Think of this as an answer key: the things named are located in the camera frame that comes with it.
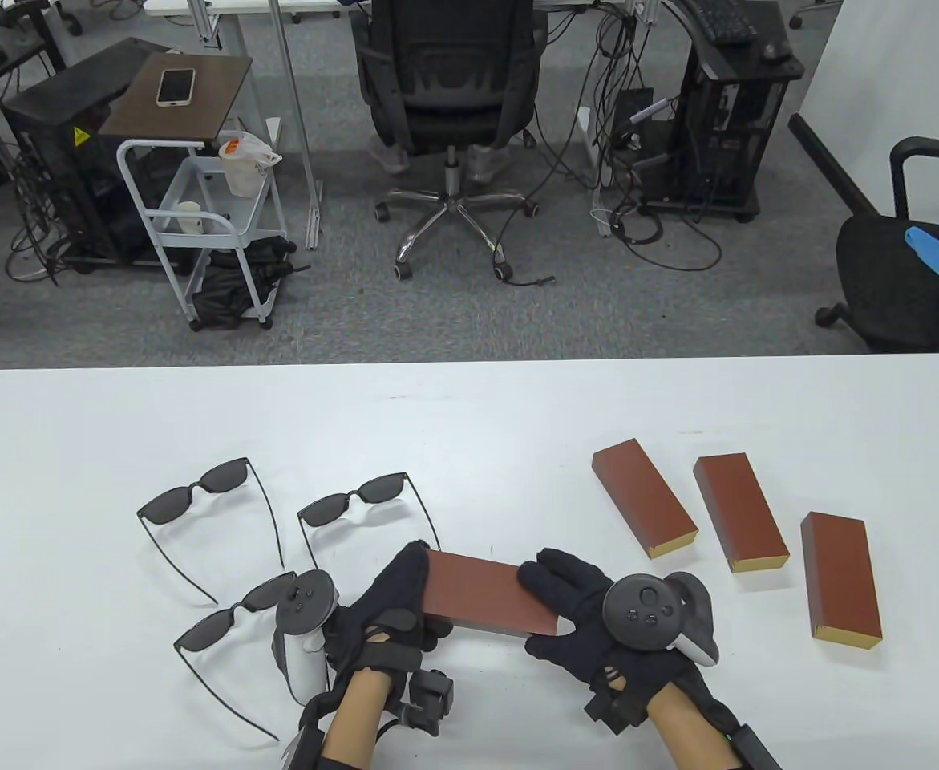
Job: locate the person's right hand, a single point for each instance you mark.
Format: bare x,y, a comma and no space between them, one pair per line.
585,642

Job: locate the person's left hand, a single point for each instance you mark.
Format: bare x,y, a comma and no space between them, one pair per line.
377,618

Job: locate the person's right thumb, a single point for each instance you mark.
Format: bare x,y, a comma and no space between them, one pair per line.
553,647

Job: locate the person's left thumb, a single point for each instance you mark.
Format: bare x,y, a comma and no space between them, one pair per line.
439,634

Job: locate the brown rectangular box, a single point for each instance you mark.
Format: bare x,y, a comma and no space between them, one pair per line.
641,493
842,573
740,509
485,592

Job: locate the person's left forearm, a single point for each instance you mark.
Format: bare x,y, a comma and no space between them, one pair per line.
357,718

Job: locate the person's right forearm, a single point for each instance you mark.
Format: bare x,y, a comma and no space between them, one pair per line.
694,730

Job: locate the white and grey hand controller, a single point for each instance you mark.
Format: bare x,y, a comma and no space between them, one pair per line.
305,601

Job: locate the black sunglasses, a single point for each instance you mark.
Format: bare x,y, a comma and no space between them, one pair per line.
381,487
208,634
224,477

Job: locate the black bag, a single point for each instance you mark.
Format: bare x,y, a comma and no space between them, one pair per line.
228,293

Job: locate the white paper cup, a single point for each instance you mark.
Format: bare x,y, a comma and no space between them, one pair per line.
189,218

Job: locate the white power strip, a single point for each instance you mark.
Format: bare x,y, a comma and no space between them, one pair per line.
593,160

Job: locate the black armchair with armrests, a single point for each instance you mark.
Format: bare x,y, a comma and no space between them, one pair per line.
894,281

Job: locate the white plastic bag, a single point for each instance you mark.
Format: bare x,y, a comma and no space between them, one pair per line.
243,164

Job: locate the aluminium desk leg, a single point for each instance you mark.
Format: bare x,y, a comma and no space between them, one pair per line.
297,120

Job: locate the black computer tower on stand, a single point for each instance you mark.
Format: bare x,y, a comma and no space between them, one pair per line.
718,136

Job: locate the black mesh office chair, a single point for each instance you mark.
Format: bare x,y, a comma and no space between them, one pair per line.
445,60

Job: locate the white cart with brown top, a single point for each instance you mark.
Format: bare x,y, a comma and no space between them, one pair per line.
180,100

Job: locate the white smartphone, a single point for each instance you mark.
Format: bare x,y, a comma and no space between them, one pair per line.
176,87

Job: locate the black computer tower yellow sticker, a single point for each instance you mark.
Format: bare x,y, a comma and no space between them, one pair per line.
56,156

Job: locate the black keyboard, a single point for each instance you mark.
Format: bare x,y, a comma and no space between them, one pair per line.
722,18

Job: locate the white board panel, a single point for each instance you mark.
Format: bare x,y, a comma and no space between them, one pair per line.
902,80

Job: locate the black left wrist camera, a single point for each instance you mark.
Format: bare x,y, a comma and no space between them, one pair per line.
429,696

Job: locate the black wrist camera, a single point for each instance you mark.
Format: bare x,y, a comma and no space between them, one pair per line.
429,696
615,704

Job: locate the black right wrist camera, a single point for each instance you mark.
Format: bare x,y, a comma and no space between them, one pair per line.
615,704

